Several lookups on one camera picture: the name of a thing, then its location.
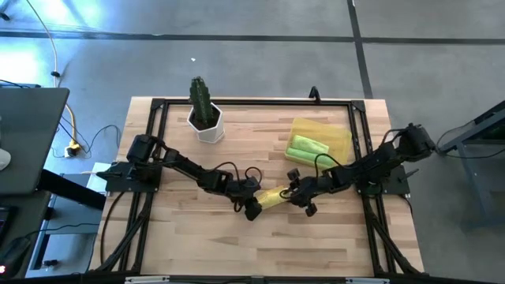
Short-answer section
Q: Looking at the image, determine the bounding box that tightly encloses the yellow microfiber towel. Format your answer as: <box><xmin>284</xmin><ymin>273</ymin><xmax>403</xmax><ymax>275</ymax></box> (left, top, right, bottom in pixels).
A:
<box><xmin>255</xmin><ymin>185</ymin><xmax>291</xmax><ymax>210</ymax></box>

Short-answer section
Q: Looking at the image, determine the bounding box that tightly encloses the yellow translucent plastic basket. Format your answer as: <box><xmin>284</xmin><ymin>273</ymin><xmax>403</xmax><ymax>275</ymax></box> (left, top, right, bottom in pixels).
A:
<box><xmin>284</xmin><ymin>117</ymin><xmax>353</xmax><ymax>171</ymax></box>

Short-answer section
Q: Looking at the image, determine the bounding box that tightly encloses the white faceted plant pot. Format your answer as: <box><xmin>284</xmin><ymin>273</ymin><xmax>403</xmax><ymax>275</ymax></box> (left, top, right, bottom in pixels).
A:
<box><xmin>186</xmin><ymin>102</ymin><xmax>226</xmax><ymax>145</ymax></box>

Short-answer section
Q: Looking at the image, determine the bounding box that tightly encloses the green cactus plant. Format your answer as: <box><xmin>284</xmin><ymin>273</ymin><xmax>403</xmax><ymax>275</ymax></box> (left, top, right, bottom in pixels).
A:
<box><xmin>189</xmin><ymin>76</ymin><xmax>217</xmax><ymax>127</ymax></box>

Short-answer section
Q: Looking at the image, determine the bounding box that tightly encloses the blue-grey metal table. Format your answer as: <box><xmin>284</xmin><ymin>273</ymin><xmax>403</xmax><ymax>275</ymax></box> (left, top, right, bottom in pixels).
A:
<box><xmin>435</xmin><ymin>100</ymin><xmax>505</xmax><ymax>232</ymax></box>

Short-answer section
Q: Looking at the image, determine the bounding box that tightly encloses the black desk crossbar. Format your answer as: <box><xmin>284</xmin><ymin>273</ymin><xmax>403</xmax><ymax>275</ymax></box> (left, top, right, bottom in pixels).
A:
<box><xmin>37</xmin><ymin>169</ymin><xmax>107</xmax><ymax>211</ymax></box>

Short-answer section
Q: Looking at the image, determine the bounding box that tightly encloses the yellow power plug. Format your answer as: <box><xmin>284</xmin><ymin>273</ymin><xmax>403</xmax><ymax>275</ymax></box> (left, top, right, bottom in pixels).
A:
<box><xmin>65</xmin><ymin>141</ymin><xmax>82</xmax><ymax>158</ymax></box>

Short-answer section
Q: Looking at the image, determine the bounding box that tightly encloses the dark grey desk top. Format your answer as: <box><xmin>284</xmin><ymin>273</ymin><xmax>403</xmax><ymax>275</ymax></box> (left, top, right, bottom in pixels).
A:
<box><xmin>0</xmin><ymin>87</ymin><xmax>71</xmax><ymax>196</ymax></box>

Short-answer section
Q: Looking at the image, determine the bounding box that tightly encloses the black computer mouse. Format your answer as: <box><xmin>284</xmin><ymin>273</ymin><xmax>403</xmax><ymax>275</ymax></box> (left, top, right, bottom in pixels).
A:
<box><xmin>0</xmin><ymin>236</ymin><xmax>32</xmax><ymax>279</ymax></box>

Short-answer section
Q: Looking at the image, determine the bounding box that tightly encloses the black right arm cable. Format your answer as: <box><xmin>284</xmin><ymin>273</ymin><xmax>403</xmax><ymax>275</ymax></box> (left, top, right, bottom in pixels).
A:
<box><xmin>313</xmin><ymin>126</ymin><xmax>410</xmax><ymax>181</ymax></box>

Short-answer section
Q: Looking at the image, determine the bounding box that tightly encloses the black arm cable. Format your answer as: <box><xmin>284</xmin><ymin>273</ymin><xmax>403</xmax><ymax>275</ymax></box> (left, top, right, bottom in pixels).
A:
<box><xmin>313</xmin><ymin>126</ymin><xmax>410</xmax><ymax>181</ymax></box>
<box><xmin>208</xmin><ymin>160</ymin><xmax>264</xmax><ymax>186</ymax></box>

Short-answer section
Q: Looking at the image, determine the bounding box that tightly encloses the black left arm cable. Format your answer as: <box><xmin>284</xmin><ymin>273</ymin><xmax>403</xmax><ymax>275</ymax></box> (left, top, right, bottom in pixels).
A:
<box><xmin>208</xmin><ymin>160</ymin><xmax>264</xmax><ymax>186</ymax></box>

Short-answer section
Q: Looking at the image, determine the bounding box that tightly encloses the black aluminium table frame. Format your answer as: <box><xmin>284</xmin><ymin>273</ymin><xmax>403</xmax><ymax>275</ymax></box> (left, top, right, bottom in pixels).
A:
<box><xmin>91</xmin><ymin>97</ymin><xmax>425</xmax><ymax>277</ymax></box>

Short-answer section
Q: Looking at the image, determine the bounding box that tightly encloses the white metal bracket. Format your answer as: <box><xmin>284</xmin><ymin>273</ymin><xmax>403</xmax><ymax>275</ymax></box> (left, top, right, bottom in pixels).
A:
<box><xmin>125</xmin><ymin>275</ymin><xmax>170</xmax><ymax>284</ymax></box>
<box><xmin>346</xmin><ymin>277</ymin><xmax>391</xmax><ymax>284</ymax></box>

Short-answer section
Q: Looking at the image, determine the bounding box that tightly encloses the black looped floor cable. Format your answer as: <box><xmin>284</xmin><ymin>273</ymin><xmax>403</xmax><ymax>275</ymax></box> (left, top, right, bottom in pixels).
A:
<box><xmin>435</xmin><ymin>120</ymin><xmax>505</xmax><ymax>159</ymax></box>

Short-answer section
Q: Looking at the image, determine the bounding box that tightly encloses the yellow floor cable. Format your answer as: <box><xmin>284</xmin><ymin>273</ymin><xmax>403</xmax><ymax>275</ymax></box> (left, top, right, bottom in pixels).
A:
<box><xmin>24</xmin><ymin>0</ymin><xmax>78</xmax><ymax>149</ymax></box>

